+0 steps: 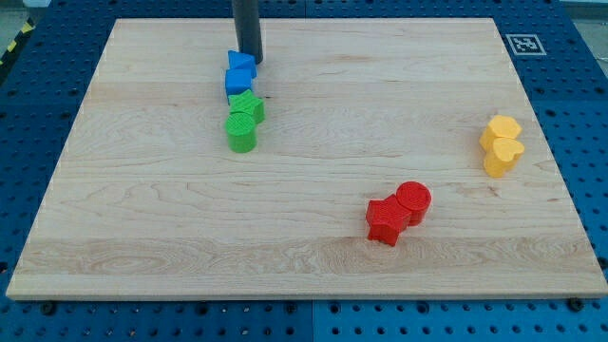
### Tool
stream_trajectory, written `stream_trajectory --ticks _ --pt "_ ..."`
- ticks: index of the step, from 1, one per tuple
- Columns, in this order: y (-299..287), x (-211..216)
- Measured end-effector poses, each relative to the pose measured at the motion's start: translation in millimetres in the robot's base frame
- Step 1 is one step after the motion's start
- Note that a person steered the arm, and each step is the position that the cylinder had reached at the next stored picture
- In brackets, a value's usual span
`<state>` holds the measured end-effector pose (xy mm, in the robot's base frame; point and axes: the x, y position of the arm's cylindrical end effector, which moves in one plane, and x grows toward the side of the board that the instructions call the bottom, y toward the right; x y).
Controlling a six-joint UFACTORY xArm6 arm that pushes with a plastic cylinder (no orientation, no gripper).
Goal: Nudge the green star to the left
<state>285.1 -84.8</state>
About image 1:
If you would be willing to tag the green star block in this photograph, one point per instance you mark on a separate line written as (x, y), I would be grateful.
(247, 102)

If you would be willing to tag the red star block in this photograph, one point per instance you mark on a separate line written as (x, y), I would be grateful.
(387, 219)

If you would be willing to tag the green cylinder block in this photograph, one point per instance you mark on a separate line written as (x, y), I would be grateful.
(240, 128)

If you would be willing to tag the red cylinder block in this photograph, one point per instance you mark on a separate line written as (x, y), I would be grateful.
(415, 197)

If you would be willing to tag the blue cube block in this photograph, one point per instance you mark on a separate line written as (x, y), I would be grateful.
(237, 81)

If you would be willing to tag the blue triangle block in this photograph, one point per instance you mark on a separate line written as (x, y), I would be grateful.
(243, 61)

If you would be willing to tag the light wooden board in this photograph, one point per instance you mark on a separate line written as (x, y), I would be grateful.
(148, 202)

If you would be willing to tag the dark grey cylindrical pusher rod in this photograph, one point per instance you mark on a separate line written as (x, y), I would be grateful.
(247, 26)

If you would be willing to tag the yellow heart block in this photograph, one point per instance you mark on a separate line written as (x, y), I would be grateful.
(502, 156)

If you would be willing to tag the yellow hexagon block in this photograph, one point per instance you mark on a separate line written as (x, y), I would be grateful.
(499, 126)

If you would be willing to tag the white fiducial marker tag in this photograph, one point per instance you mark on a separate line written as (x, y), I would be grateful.
(524, 44)

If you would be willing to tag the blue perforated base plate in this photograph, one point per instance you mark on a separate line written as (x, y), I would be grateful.
(51, 72)

